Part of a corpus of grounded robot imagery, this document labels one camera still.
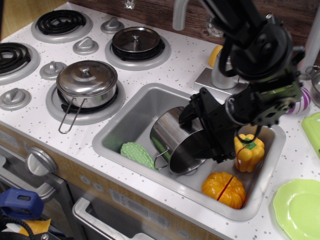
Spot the silver oven knob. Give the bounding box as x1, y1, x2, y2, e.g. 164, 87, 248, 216
25, 146, 58, 177

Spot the grey metal pole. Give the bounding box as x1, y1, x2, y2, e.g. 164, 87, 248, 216
298, 0, 320, 81

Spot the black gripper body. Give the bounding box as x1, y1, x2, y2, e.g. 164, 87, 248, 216
188, 87, 238, 163

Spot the grey toy sink basin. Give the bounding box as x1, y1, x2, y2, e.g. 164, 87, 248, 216
92, 83, 286, 221

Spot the yellow toy bell pepper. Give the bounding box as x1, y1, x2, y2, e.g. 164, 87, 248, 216
234, 134, 265, 173

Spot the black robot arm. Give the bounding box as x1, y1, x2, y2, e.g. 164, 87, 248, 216
179, 0, 305, 162

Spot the light green plate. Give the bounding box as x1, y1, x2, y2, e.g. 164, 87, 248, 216
273, 179, 320, 240

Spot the silver stove knob rear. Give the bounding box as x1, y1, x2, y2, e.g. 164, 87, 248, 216
100, 17, 125, 34

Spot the green plastic tray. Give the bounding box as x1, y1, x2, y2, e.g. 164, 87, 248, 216
301, 112, 320, 158

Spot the stove burner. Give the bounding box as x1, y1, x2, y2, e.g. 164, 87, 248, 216
31, 9, 93, 44
0, 42, 40, 86
45, 79, 126, 126
104, 36, 171, 71

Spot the green toy bitter gourd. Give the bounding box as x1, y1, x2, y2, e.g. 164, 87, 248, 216
120, 142, 157, 171

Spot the silver oven door handle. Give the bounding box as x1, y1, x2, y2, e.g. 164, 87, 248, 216
0, 146, 59, 203

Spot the purple striped toy onion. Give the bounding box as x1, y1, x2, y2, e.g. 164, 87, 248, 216
287, 87, 311, 114

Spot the silver stove knob middle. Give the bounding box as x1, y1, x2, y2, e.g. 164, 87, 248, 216
72, 36, 99, 56

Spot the blue clamp tool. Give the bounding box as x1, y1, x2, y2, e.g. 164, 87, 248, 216
0, 188, 44, 220

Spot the steel pot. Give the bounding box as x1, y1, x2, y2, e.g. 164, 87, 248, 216
149, 106, 208, 175

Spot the rear right stove burner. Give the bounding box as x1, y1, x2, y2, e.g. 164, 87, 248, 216
104, 36, 171, 71

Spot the front left stove burner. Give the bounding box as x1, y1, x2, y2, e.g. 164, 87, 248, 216
0, 42, 40, 86

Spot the silver stove knob front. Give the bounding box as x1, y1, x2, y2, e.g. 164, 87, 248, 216
0, 88, 32, 111

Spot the grey dishwasher door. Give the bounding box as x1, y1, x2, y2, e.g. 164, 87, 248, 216
72, 197, 169, 240

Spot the silver toy faucet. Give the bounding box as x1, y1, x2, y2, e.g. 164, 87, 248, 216
172, 0, 249, 95

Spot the orange toy pumpkin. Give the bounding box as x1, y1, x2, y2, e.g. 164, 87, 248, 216
201, 171, 247, 210

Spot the steel lidded saucepan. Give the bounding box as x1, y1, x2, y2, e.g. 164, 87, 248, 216
56, 60, 125, 127

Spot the rear left stove burner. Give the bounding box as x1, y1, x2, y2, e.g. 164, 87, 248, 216
31, 9, 93, 44

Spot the front right stove burner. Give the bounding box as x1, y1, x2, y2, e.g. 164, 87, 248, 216
45, 79, 126, 126

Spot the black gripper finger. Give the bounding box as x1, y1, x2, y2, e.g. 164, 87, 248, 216
178, 104, 198, 125
190, 142, 214, 160

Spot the dark steel pot lid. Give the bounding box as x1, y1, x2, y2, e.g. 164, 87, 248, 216
112, 26, 161, 53

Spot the yellow toy corn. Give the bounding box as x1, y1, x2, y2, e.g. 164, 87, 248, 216
208, 45, 223, 68

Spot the small steel pot right edge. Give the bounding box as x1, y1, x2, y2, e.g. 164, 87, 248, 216
305, 65, 320, 107

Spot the silver stove knob left-centre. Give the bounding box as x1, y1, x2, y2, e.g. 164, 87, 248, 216
39, 61, 67, 81

